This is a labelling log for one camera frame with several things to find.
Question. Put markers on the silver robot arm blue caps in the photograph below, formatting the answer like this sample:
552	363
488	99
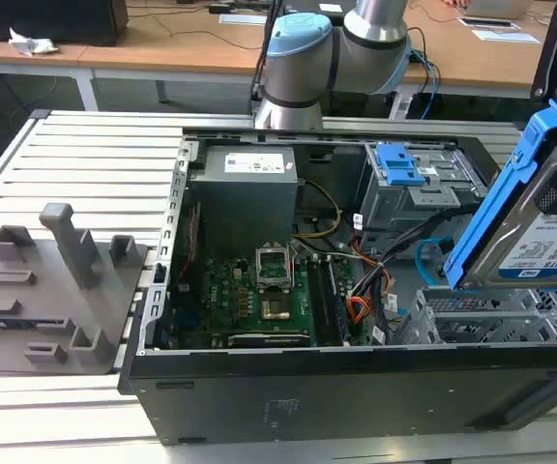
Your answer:
298	72

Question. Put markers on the metal drive cage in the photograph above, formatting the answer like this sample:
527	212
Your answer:
419	203

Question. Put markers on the hard disk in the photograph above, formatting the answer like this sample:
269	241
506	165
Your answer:
525	232

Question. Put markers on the grey power supply unit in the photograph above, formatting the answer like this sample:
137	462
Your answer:
242	193

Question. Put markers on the black expansion slot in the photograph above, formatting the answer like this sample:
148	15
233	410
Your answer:
269	339

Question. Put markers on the grey parts rack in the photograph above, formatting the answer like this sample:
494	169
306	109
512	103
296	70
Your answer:
56	299

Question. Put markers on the black box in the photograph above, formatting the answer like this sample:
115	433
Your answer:
51	21

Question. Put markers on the blue RAM slot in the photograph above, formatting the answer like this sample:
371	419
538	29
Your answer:
340	309

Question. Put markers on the blue drive cage latch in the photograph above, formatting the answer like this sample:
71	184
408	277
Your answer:
399	166

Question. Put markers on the crumpled white paper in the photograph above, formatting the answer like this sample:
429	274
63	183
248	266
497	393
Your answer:
32	44

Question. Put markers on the wooden desk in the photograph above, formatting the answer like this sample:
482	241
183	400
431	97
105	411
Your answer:
162	48

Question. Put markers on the green motherboard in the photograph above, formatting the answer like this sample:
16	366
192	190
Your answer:
240	299

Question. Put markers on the black PC case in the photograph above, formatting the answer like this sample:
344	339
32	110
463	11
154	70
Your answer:
356	401

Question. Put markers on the metal disk bay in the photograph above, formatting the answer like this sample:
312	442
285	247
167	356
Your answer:
477	314

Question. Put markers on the black RAM slot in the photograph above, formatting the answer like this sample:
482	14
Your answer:
318	304

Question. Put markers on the grey laptop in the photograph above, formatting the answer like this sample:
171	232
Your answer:
498	7

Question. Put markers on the CPU socket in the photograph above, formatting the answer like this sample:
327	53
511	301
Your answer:
273	268

